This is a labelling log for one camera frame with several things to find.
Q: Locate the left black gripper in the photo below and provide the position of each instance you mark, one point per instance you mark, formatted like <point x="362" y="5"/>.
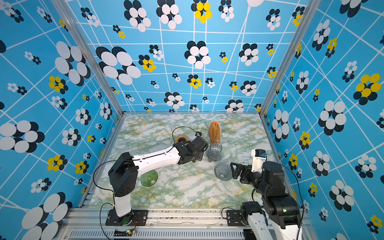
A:
<point x="200" y="157"/>

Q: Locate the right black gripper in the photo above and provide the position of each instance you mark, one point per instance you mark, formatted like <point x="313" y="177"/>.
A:
<point x="241" y="167"/>

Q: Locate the orange coffee filter pack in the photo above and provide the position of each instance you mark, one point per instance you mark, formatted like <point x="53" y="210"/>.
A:
<point x="215" y="132"/>

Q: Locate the green glass dripper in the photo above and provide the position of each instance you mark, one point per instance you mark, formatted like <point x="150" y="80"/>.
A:
<point x="149" y="178"/>

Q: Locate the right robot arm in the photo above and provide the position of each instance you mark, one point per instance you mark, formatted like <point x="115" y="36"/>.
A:
<point x="282" y="209"/>

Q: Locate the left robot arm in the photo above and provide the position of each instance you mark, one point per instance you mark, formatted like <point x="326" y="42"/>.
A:
<point x="125" y="171"/>

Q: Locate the grey glass dripper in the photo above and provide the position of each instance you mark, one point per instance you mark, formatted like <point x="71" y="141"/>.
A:
<point x="223" y="171"/>

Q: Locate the grey glass pitcher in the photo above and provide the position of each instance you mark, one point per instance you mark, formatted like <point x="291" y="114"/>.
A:
<point x="214" y="152"/>

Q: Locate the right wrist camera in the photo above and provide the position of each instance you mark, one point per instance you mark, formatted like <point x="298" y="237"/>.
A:
<point x="259" y="157"/>

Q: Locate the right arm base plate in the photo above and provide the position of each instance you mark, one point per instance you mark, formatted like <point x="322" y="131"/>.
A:
<point x="234" y="218"/>

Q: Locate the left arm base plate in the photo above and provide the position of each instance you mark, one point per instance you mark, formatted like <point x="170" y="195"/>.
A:
<point x="133" y="218"/>

